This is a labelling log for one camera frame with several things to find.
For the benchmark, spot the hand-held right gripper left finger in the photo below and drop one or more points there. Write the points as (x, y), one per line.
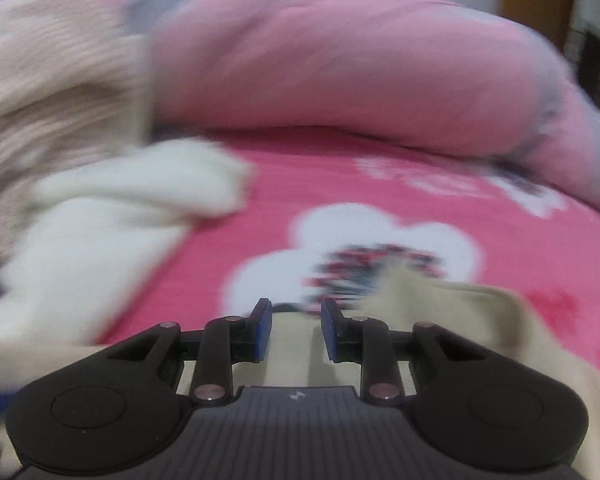
(260, 332)

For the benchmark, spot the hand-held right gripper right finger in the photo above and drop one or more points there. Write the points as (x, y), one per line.
(330, 332)

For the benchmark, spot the cream sweatshirt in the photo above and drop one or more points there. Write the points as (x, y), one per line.
(470, 315)

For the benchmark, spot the pink floral blanket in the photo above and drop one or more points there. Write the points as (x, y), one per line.
(380, 195)

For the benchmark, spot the white fluffy garment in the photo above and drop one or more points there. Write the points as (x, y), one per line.
(95, 235)

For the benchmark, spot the pink and grey quilt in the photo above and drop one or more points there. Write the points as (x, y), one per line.
(355, 60)

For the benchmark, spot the beige ribbed knit sweater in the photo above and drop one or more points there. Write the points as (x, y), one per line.
(55, 85)

